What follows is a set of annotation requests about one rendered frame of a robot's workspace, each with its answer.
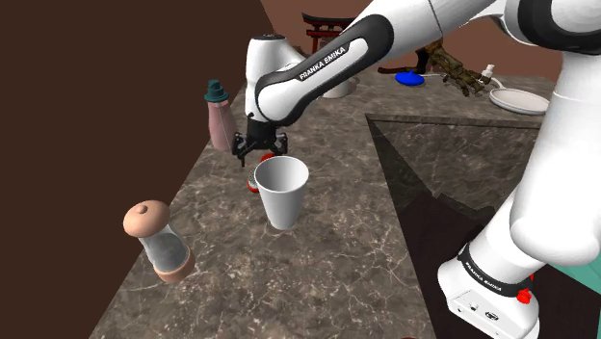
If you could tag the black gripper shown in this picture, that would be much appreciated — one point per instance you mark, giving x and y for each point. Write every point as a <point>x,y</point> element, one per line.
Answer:
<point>261,131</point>

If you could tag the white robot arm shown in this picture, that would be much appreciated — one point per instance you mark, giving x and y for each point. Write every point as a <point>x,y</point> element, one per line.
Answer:
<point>540,197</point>

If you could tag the red can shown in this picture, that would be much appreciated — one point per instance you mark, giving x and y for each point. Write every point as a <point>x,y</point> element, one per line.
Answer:
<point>251,184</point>

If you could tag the pink bottle with teal cap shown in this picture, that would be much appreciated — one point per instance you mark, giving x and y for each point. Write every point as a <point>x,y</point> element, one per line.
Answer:
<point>220,123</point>

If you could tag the white paper cup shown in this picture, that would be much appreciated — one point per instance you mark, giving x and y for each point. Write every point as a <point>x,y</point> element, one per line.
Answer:
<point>282,197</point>

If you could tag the white round container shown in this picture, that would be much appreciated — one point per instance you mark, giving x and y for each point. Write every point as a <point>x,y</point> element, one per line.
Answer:
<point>336,90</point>

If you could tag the red gate figure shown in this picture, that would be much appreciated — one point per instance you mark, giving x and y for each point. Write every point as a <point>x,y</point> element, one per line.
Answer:
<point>320,33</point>

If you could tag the glass grinder with wooden top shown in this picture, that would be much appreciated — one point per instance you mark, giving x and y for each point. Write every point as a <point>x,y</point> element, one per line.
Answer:
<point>162,244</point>

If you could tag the blue disc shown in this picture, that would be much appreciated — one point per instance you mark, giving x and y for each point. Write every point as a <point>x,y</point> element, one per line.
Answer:
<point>409,78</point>

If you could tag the dark brown robot stand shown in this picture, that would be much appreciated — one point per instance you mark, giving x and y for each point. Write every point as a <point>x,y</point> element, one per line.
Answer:
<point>434,249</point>

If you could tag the brown skeletal hand figure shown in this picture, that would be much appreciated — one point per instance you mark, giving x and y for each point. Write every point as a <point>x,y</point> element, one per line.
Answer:
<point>450,65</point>

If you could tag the small white pump bottle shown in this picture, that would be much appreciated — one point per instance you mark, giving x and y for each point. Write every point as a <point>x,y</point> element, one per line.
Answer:
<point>487,74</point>

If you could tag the white plate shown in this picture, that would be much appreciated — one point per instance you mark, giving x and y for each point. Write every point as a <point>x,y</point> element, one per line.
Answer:
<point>519,101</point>

